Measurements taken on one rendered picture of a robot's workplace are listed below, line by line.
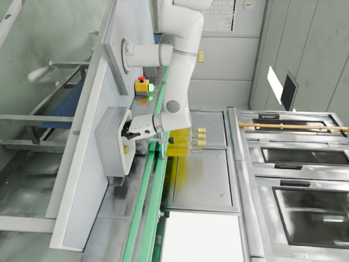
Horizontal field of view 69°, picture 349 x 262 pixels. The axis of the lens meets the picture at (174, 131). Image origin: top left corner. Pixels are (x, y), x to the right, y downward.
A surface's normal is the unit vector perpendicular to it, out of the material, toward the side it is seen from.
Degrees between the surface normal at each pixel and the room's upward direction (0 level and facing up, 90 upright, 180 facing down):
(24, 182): 90
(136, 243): 90
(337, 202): 90
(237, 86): 90
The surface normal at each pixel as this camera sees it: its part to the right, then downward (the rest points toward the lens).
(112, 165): -0.08, 0.59
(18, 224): -0.05, -0.47
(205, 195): -0.01, -0.81
